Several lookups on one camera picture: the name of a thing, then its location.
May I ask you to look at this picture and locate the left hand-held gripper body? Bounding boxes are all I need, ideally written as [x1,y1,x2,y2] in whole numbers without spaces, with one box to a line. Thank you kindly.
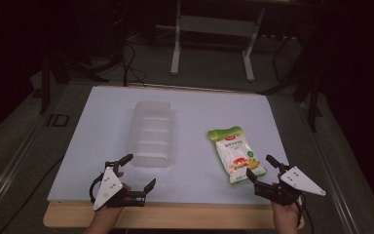
[93,160,148,212]

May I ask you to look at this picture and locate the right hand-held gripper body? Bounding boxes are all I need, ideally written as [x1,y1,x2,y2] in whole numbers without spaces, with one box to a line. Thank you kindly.
[253,165,327,207]

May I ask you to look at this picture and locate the green white snack packet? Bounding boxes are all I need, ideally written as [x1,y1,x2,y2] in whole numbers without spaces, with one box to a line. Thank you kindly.
[206,125,268,185]

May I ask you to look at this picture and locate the clear plastic container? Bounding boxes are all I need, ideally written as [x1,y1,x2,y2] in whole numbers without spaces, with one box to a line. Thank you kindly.
[128,100,176,169]

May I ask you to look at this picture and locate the person's left hand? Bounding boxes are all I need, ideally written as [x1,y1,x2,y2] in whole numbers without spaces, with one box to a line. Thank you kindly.
[94,171,132,222]

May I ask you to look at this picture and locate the person's right hand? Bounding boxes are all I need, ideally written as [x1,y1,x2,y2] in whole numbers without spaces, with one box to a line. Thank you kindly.
[270,181,304,226]

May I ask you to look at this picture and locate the black stand leg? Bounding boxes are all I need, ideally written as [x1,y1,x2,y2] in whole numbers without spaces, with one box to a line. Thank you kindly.
[38,52,71,115]
[291,38,324,134]

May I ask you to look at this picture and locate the white table mat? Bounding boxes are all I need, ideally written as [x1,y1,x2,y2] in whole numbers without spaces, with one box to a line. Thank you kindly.
[46,85,290,207]

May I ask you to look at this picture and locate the white metal stand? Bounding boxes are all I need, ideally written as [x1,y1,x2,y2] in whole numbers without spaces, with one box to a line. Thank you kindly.
[169,0,267,83]

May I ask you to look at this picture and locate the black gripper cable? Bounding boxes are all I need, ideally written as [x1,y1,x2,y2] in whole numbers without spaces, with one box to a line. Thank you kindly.
[294,193,316,234]
[89,171,106,205]

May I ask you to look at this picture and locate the metal floor rail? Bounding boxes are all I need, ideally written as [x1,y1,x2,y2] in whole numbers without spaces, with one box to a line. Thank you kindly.
[0,106,52,215]
[296,100,364,234]

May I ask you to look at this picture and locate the black floor bracket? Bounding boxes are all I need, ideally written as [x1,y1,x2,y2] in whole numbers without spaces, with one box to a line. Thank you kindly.
[46,112,71,129]

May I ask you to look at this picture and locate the black floor cables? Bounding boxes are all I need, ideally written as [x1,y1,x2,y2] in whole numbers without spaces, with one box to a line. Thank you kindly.
[87,19,150,88]

